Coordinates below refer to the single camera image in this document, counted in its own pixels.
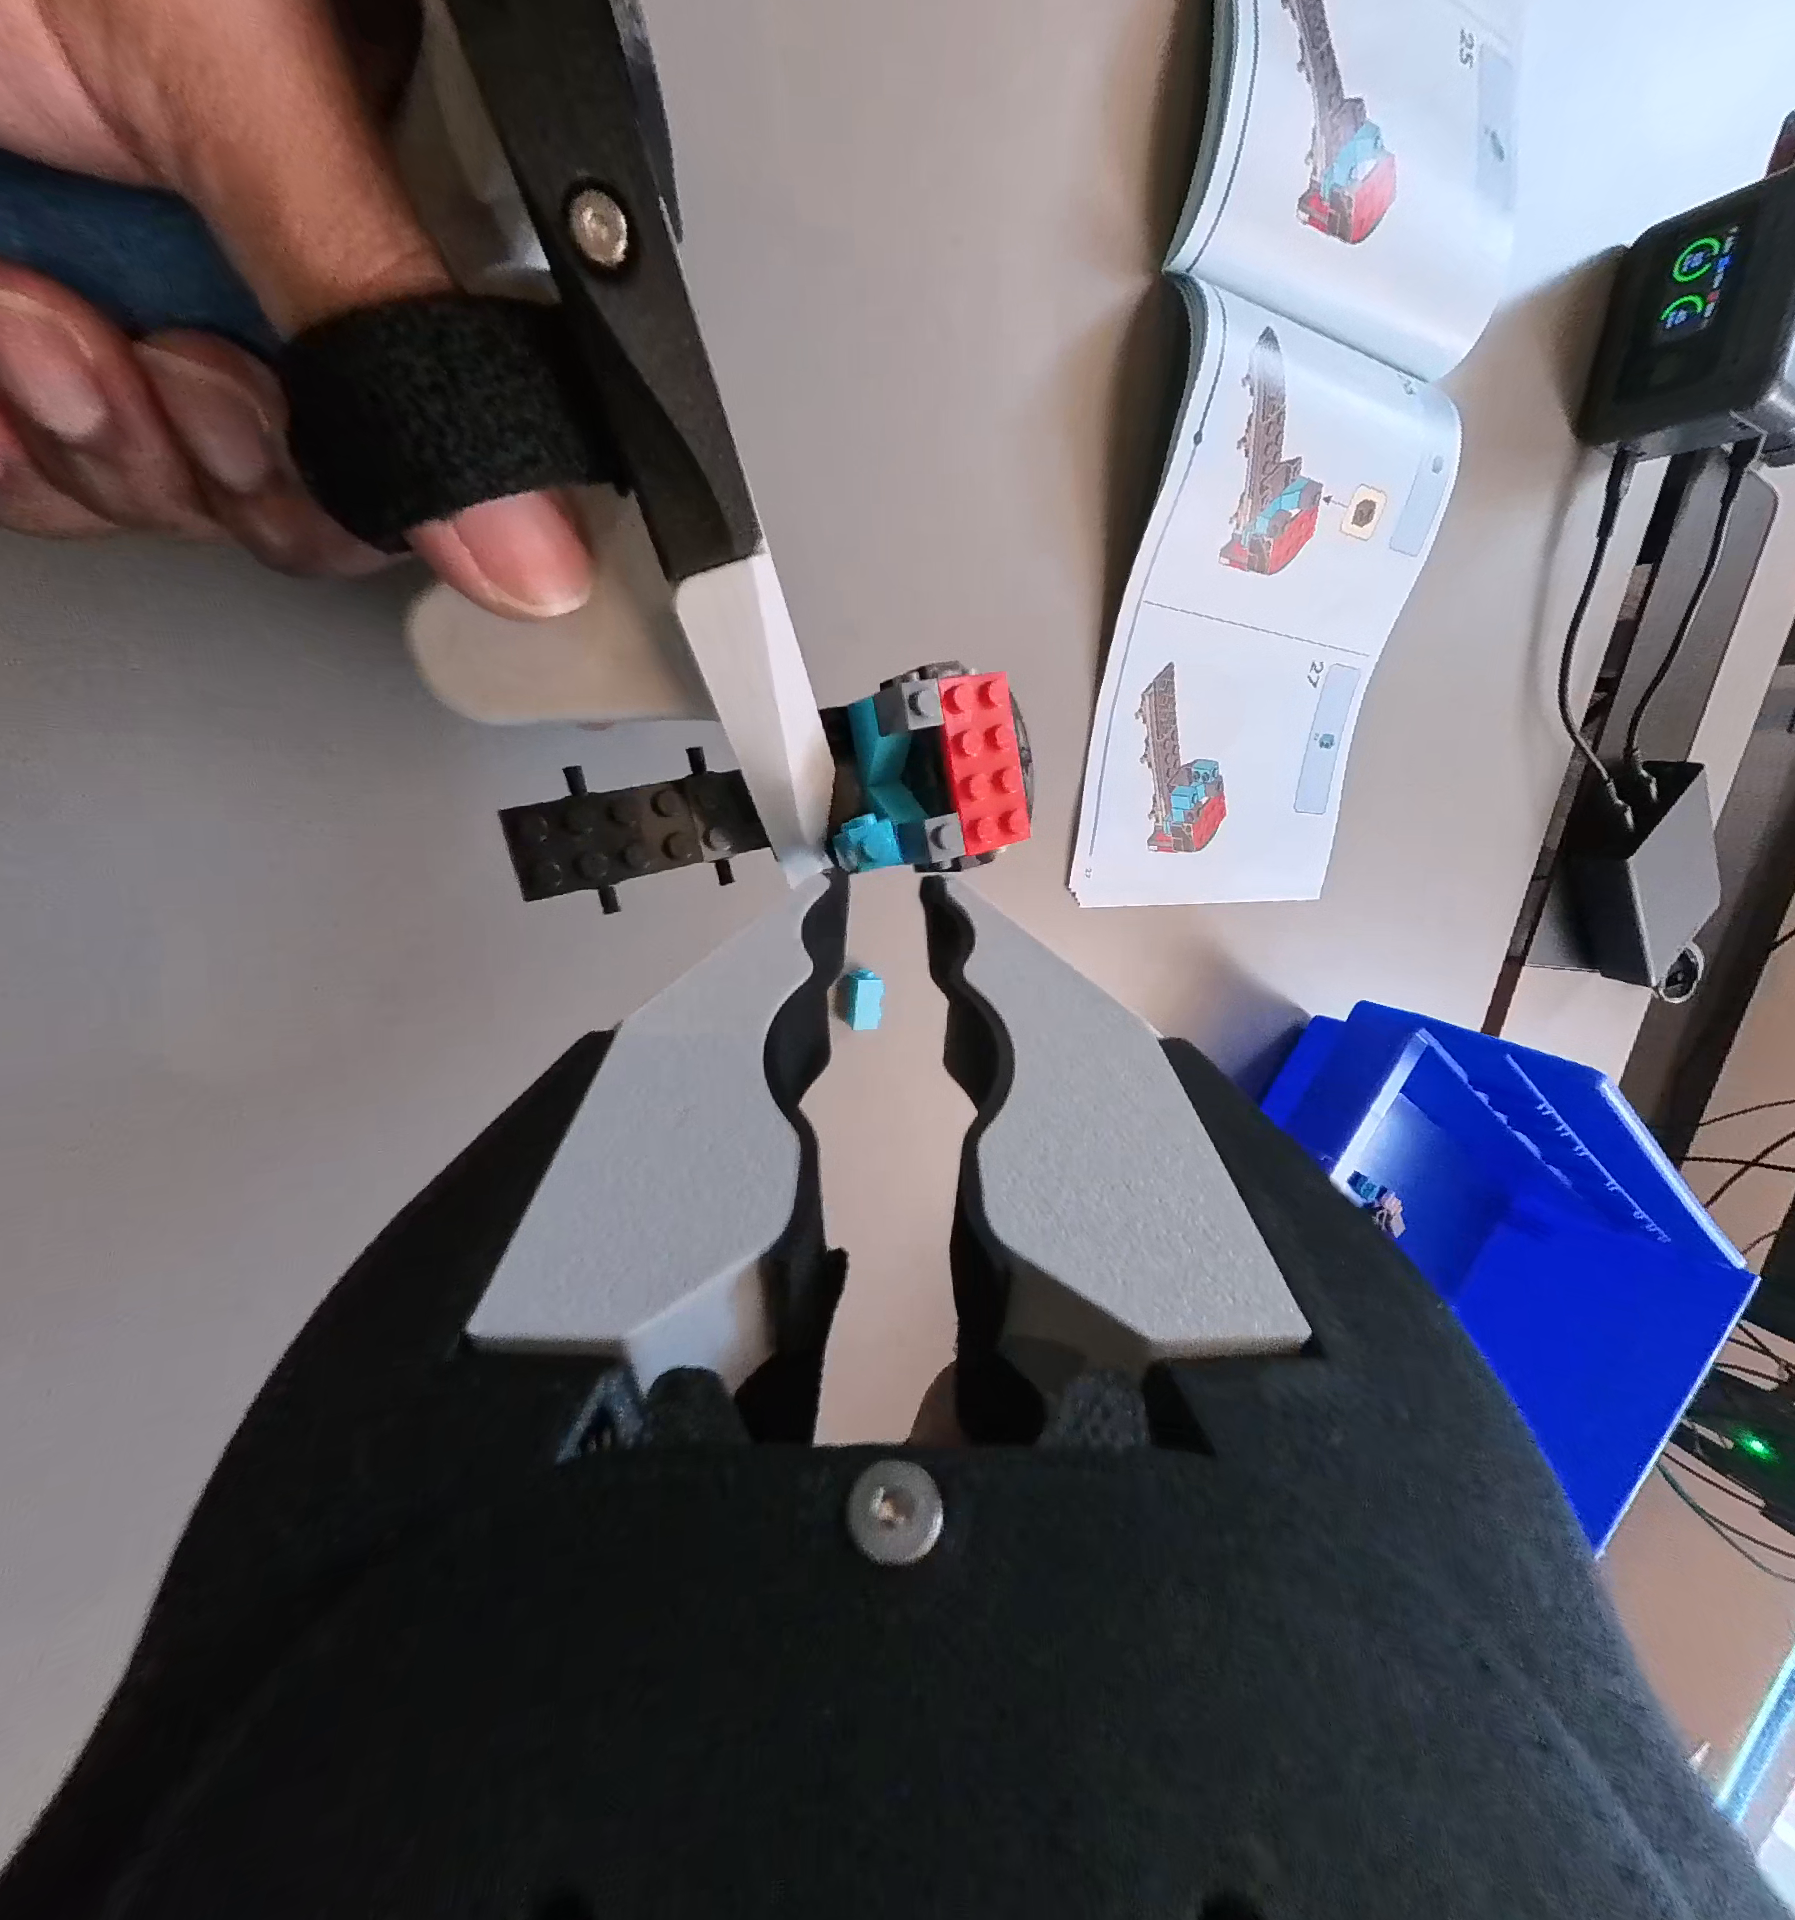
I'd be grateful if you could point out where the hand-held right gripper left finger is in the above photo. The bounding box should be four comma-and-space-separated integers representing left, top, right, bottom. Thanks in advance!
464, 870, 852, 1389

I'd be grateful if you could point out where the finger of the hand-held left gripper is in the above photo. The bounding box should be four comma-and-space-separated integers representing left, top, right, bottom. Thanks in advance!
671, 549, 840, 897

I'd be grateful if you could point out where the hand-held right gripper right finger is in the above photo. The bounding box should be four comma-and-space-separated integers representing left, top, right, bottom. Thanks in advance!
919, 877, 1312, 1374

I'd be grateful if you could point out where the toy brick truck model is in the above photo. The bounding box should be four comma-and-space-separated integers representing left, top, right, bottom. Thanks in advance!
495, 655, 1043, 921

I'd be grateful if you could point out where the grey desk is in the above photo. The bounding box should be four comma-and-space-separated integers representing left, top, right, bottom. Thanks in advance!
0, 0, 1795, 1593

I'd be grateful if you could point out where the person's left hand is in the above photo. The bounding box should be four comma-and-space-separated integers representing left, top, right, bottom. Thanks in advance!
0, 0, 603, 621

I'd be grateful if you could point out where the blue plastic storage bin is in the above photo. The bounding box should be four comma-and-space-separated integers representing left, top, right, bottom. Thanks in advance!
1257, 1003, 1761, 1556

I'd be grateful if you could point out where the brick instruction booklet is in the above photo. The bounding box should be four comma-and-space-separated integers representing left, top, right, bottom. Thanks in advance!
1071, 0, 1526, 913

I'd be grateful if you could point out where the black adapter box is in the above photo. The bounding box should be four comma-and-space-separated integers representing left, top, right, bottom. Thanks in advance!
1524, 758, 1722, 992

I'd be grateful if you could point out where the black flat device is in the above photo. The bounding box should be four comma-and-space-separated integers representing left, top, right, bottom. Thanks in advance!
1632, 464, 1784, 761

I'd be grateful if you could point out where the black portable power station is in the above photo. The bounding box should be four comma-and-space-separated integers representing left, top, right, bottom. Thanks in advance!
1572, 145, 1795, 470

